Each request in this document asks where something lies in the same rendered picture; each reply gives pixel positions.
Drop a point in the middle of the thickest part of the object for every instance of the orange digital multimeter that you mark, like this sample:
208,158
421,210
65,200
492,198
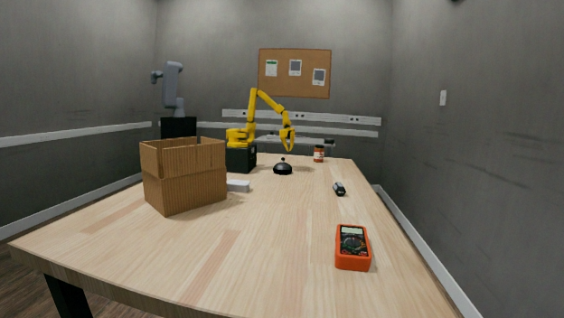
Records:
353,250

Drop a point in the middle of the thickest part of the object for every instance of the small spice jar with black lid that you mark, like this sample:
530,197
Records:
319,154

